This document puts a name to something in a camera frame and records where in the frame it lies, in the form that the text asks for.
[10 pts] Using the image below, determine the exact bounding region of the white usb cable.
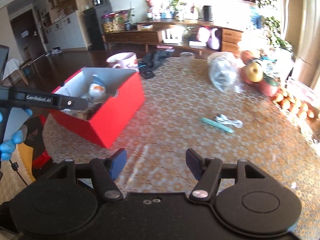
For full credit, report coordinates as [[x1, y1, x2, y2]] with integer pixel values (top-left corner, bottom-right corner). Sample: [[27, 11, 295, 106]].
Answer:
[[215, 114, 244, 129]]

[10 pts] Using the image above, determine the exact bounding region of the grey white plastic bag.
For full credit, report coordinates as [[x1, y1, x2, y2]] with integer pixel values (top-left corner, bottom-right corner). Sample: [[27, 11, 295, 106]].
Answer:
[[88, 74, 106, 103]]

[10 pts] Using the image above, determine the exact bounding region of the clear dark wrapper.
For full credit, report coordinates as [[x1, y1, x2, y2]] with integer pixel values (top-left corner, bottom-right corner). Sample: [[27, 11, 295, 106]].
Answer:
[[72, 103, 102, 120]]

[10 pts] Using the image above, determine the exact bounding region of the blue gloved left hand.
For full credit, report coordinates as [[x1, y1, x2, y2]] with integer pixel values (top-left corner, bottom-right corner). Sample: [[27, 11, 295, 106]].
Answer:
[[1, 108, 33, 161]]

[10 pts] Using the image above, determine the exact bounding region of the red cardboard box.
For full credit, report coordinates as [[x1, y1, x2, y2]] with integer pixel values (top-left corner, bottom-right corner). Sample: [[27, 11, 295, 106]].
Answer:
[[50, 67, 145, 148]]

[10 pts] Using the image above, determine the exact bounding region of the black remote control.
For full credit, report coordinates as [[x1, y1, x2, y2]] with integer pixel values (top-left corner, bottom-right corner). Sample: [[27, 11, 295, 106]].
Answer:
[[138, 65, 155, 80]]

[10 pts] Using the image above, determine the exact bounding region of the clear plastic bag of contents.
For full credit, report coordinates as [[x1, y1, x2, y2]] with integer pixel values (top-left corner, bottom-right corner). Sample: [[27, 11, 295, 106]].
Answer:
[[207, 52, 242, 93]]

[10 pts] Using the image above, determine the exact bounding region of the pink mug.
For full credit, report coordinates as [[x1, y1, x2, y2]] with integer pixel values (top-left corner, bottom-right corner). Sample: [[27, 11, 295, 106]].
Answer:
[[106, 52, 138, 69]]

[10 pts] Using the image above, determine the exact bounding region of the clear drinking glass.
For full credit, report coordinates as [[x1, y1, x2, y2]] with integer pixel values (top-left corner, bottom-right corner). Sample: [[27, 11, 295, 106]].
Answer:
[[180, 51, 195, 74]]

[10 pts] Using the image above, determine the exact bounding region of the yellow apple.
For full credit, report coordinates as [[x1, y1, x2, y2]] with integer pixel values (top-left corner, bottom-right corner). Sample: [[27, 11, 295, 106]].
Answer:
[[245, 61, 263, 83]]

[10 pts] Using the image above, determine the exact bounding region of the black cloth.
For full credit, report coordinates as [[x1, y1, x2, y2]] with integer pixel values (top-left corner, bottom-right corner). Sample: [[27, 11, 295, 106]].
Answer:
[[142, 50, 172, 70]]

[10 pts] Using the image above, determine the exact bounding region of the clear fruit bowl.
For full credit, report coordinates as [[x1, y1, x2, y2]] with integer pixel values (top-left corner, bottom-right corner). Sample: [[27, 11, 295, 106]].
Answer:
[[240, 49, 294, 97]]

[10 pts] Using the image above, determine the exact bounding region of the pile of tangerines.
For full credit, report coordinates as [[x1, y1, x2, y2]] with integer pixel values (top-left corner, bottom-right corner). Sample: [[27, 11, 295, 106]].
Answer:
[[273, 89, 316, 120]]

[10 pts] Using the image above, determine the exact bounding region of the snack jar with purple lid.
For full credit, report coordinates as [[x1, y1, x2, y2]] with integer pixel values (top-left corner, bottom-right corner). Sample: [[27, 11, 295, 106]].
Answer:
[[101, 14, 114, 33]]

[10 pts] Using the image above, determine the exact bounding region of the purple vase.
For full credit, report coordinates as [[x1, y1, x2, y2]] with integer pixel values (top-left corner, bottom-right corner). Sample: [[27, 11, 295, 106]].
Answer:
[[207, 28, 220, 50]]

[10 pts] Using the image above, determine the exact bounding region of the dark tall cabinet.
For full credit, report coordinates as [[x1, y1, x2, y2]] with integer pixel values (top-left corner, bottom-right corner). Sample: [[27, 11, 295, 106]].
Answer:
[[83, 0, 112, 50]]

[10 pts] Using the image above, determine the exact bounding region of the pink bag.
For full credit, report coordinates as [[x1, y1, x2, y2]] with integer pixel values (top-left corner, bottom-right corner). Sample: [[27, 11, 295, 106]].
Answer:
[[196, 27, 211, 43]]

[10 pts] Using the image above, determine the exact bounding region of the wooden tv sideboard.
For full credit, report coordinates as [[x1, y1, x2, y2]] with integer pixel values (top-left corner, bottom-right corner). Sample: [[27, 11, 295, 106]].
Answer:
[[102, 19, 243, 58]]

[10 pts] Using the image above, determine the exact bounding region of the black speaker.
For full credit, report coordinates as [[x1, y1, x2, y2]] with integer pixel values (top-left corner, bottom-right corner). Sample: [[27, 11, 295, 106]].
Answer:
[[202, 5, 213, 22]]

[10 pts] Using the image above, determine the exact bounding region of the pink teddy bear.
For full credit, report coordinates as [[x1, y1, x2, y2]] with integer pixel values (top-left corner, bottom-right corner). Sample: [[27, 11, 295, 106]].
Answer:
[[146, 0, 161, 20]]

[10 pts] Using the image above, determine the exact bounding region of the potted tree plant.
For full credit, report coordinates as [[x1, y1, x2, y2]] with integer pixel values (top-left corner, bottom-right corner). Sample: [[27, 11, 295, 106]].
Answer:
[[251, 0, 292, 52]]

